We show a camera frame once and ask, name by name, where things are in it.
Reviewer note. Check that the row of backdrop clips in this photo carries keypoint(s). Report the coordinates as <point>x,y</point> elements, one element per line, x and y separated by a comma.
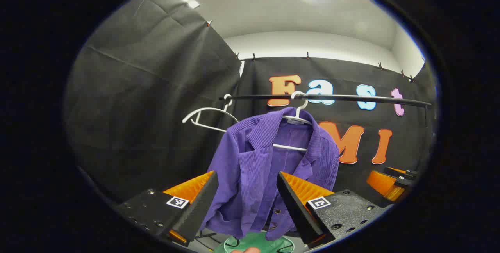
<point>307,55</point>

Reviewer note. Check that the white clothes hanger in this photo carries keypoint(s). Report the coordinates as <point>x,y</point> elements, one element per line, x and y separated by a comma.
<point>289,147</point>
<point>209,108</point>

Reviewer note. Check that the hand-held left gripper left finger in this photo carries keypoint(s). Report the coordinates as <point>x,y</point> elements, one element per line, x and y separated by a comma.
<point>199,210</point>

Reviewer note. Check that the black clothes rack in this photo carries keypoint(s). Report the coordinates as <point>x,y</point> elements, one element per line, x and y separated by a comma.
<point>351,98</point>

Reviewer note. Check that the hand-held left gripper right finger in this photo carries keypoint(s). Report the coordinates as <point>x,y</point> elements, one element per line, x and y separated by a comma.
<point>297,214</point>

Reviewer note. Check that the small ceiling light panel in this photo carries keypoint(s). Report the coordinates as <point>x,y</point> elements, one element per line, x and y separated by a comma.
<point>190,0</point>

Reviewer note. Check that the green mesh laundry hamper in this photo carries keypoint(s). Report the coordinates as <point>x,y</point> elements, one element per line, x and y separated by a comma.
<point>258,242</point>

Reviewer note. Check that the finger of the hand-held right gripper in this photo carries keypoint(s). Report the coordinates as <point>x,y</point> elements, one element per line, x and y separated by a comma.
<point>384,184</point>
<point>402,173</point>

